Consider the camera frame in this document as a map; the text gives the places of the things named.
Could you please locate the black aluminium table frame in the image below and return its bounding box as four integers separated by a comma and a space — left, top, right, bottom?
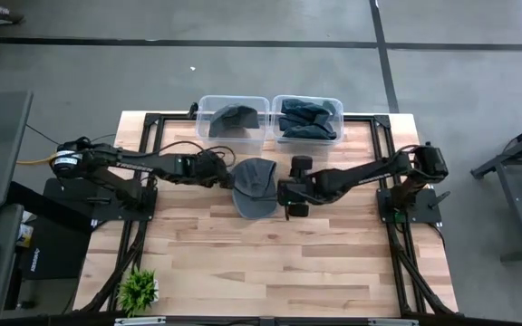
72, 110, 461, 326

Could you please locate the black case white logo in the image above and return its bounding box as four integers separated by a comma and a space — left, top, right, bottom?
18, 216, 94, 281

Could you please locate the person's shoe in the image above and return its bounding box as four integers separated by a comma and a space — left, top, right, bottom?
0, 0, 25, 26

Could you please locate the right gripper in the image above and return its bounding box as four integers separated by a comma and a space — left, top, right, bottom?
277, 155, 321, 217

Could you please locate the small yellow white box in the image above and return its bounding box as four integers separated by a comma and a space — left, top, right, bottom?
15, 222, 34, 249

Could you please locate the black metal stand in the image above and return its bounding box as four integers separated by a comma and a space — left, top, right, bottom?
469, 115, 522, 264

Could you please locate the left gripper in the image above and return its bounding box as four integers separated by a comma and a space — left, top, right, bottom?
187, 151, 237, 190

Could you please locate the silver metal bracket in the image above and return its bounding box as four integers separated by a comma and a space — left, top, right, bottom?
114, 316, 167, 326
368, 319, 420, 326

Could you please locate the clear plastic bin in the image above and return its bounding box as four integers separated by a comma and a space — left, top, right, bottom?
270, 93, 345, 146
195, 93, 271, 154

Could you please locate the green potted plant white pot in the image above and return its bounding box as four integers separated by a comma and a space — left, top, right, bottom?
116, 266, 160, 318

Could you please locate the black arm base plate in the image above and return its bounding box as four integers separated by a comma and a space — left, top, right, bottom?
43, 177, 158, 223
376, 187, 451, 225

